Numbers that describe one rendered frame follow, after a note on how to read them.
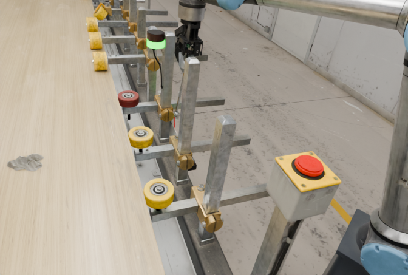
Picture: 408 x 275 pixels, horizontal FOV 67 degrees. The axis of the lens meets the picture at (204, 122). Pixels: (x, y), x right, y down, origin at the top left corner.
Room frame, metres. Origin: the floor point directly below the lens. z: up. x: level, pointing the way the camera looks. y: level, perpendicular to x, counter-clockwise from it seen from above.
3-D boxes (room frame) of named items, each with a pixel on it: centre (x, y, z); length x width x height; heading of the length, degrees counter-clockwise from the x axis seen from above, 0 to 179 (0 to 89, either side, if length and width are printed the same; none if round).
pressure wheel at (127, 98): (1.01, 0.30, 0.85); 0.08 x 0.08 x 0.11
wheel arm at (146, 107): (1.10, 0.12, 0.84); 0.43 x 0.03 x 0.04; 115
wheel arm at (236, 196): (0.64, -0.09, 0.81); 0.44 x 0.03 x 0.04; 115
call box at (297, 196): (0.35, -0.16, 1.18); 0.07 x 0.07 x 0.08; 25
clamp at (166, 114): (1.06, 0.17, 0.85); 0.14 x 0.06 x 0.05; 25
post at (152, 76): (1.26, 0.26, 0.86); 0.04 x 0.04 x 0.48; 25
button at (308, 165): (0.35, -0.16, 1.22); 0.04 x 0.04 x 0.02
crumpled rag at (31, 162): (0.59, 0.46, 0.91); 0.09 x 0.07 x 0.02; 101
